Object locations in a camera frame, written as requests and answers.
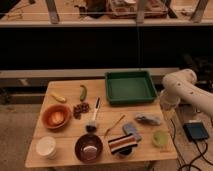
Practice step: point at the wooden spoon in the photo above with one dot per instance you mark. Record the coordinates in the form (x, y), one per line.
(110, 128)

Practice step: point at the green small cup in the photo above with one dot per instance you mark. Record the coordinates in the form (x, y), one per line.
(160, 138)

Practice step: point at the black small bowl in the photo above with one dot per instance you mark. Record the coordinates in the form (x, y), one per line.
(125, 153)

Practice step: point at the black foot pedal box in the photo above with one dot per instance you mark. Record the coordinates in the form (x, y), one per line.
(195, 131)

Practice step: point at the orange bowl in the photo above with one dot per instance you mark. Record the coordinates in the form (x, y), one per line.
(46, 116)

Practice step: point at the orange fruit in bowl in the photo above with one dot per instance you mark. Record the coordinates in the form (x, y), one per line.
(57, 118)

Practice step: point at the yellow banana toy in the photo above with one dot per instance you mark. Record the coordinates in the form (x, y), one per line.
(59, 98)

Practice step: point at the green tray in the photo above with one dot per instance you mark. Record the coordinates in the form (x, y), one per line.
(131, 87)

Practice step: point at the black white dish brush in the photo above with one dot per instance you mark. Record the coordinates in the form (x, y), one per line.
(91, 125)

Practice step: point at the green pepper toy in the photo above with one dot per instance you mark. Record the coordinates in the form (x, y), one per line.
(83, 93)

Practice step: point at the white cup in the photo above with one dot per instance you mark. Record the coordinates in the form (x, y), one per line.
(46, 147)

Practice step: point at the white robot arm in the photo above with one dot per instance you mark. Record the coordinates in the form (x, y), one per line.
(180, 85)

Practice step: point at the striped brown white towel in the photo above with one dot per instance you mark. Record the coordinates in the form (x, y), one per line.
(122, 143)

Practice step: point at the brown grape bunch toy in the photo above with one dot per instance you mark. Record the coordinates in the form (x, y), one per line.
(79, 109)

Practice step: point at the blue sponge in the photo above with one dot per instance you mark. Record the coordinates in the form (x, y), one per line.
(129, 128)

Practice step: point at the purple bowl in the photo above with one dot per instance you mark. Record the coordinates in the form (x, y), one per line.
(88, 148)

